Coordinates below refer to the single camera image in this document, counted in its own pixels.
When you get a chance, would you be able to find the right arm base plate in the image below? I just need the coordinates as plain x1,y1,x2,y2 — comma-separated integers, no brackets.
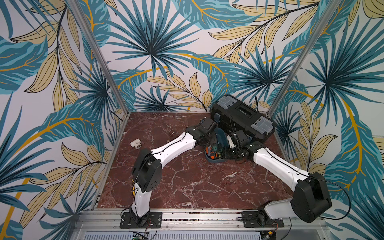
237,212,285,228

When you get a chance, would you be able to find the aluminium corner post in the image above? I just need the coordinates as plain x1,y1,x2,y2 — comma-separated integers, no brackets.
67,0,130,117
268,1,341,117

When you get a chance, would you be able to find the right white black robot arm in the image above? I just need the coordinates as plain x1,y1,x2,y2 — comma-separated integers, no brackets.
227,131,332,223

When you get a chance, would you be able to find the aluminium front rail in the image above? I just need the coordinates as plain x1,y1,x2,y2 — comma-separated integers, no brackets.
70,209,333,240

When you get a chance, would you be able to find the left aluminium corner post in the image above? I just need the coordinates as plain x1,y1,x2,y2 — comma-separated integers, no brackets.
67,0,130,117

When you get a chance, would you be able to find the teal plastic storage box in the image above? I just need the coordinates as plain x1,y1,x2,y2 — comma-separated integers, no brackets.
204,128,230,163

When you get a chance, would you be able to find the white pipe tee fitting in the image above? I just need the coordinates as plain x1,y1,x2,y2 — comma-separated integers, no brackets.
130,139,142,149

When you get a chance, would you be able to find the orange handle screwdriver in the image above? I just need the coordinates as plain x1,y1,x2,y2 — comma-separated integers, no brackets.
210,152,218,160

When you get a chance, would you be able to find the right aluminium corner post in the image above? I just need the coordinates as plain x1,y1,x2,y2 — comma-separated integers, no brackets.
268,1,341,117

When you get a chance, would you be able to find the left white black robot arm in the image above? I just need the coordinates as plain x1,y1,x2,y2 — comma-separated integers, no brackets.
129,118,218,225

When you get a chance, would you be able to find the green orange ratchet screwdriver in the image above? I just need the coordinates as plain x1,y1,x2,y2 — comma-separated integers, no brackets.
206,146,215,154

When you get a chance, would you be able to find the black plastic toolbox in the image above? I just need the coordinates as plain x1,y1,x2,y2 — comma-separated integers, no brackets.
210,95,277,143

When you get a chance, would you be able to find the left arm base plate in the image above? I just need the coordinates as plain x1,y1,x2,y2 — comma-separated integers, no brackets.
120,212,163,229

